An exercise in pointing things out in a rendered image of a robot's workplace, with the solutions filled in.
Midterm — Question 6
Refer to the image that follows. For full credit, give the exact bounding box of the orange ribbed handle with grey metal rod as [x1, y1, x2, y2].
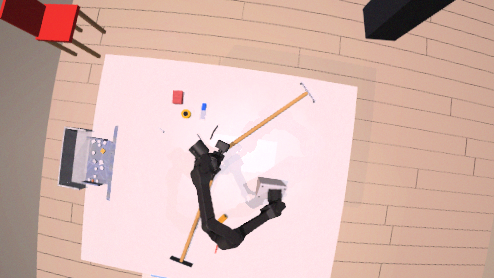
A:
[218, 214, 227, 223]

